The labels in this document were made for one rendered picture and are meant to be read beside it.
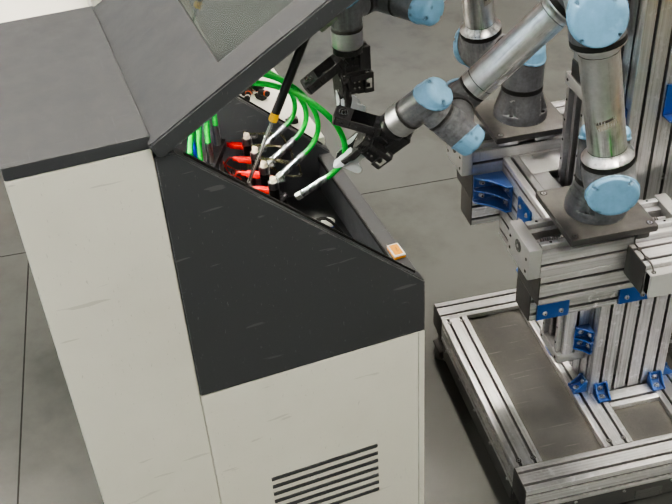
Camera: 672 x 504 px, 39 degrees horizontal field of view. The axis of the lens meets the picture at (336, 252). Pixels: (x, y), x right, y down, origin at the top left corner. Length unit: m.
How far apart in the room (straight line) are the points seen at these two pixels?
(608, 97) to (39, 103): 1.17
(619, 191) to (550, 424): 1.05
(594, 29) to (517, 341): 1.52
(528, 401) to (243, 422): 1.04
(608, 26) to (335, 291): 0.83
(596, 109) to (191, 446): 1.23
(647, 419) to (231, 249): 1.53
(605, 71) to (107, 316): 1.15
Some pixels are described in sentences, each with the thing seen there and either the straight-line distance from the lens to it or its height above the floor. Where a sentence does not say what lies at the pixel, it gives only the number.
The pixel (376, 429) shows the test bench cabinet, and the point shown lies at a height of 0.49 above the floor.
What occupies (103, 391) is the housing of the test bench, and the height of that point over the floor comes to 0.89.
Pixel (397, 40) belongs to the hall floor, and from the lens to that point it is 5.74.
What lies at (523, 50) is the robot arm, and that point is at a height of 1.48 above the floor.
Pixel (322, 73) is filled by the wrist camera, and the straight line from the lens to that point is 2.31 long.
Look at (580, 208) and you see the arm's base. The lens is 2.38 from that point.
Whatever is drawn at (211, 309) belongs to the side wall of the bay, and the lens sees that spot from 2.15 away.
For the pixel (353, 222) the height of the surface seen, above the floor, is 0.89.
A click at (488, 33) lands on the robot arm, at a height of 1.28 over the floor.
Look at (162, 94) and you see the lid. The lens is 1.97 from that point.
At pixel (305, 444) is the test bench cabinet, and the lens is 2.54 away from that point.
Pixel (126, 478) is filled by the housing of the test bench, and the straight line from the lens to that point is 2.45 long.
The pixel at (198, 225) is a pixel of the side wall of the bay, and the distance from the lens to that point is 2.01.
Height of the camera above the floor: 2.41
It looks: 37 degrees down
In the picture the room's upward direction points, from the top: 4 degrees counter-clockwise
